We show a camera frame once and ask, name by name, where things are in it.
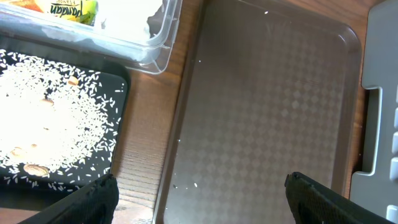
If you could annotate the clear plastic bin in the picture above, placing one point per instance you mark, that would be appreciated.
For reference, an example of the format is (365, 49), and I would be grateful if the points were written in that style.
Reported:
(150, 56)

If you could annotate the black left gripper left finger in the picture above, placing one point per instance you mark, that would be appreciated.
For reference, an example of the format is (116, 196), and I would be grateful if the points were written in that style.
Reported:
(93, 203)

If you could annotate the spilled white rice pile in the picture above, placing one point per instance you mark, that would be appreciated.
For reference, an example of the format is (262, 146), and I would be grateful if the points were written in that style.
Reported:
(50, 115)

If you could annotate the black plastic bin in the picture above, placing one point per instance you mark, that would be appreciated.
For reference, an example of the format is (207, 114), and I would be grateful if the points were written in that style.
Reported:
(33, 193)

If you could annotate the brown nut piece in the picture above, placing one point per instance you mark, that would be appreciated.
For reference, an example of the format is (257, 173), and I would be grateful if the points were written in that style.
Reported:
(36, 170)

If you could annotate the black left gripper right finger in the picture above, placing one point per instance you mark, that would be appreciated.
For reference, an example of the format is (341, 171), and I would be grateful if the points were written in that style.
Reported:
(312, 203)

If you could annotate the yellow green snack wrapper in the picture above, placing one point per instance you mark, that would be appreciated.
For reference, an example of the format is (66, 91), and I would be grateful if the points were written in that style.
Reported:
(81, 11)

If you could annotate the white tissue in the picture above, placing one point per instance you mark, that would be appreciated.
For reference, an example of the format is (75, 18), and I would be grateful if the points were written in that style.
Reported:
(126, 19)

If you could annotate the dark brown tray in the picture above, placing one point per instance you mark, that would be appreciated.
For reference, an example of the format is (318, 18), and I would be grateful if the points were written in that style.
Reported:
(269, 89)

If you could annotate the grey dishwasher rack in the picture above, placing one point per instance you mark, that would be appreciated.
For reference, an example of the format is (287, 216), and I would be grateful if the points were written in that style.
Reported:
(375, 186)

